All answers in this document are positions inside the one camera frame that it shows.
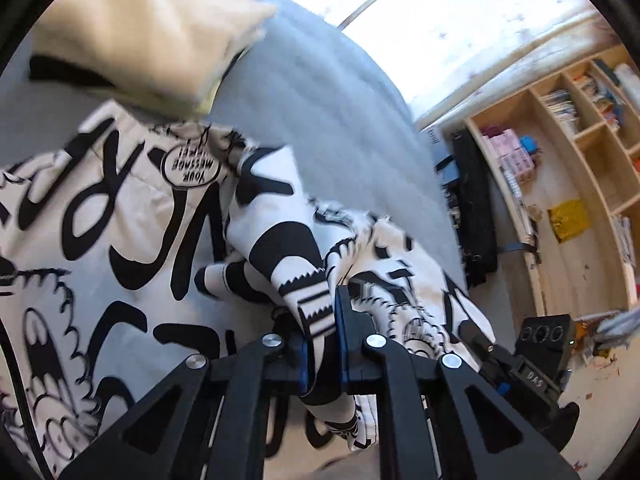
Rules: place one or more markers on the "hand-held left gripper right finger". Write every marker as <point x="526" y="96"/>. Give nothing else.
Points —
<point x="343" y="345"/>

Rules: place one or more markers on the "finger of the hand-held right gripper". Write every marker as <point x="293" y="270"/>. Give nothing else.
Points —
<point x="482" y="345"/>

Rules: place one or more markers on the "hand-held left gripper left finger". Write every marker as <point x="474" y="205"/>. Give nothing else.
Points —
<point x="299" y="365"/>

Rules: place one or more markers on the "black and white printed garment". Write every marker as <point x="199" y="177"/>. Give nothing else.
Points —
<point x="150" y="220"/>

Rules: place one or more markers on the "yellow packet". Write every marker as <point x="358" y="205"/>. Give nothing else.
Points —
<point x="570" y="220"/>

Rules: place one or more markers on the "long black bag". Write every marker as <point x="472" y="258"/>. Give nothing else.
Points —
<point x="475" y="200"/>

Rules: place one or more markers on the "wooden shelf unit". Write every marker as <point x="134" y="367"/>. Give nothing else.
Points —
<point x="585" y="170"/>

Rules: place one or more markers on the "pink storage drawers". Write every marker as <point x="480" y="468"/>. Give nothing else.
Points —
<point x="507" y="152"/>

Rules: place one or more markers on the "white and blue box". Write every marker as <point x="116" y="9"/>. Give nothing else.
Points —
<point x="442" y="155"/>

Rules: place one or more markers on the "small blue box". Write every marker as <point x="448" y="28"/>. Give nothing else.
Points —
<point x="530" y="146"/>

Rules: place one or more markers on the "grey-blue bed blanket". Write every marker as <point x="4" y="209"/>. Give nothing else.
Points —
<point x="325" y="125"/>

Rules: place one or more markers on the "stack of books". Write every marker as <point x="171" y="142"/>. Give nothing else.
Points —
<point x="562" y="107"/>

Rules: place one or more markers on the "white sheer curtain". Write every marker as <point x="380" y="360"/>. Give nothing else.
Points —
<point x="450" y="15"/>

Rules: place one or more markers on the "cream folded garment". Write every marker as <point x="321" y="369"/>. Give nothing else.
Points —
<point x="145" y="25"/>

